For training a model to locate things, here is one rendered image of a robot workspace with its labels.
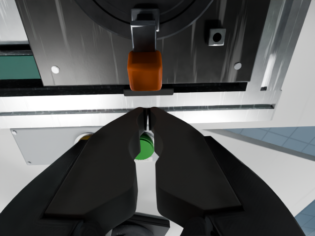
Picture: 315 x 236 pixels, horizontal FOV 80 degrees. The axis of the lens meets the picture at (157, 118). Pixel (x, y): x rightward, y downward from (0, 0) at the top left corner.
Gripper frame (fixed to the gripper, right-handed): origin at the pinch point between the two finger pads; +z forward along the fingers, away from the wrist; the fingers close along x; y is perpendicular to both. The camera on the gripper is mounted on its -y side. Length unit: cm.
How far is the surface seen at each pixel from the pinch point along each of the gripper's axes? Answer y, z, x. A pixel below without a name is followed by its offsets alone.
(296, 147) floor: 95, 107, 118
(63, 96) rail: 3.3, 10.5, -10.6
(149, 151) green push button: 11.4, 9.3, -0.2
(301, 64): 2.8, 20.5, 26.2
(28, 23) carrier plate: -4.7, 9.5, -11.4
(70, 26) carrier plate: -4.4, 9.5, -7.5
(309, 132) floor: 80, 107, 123
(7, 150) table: 19.5, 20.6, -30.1
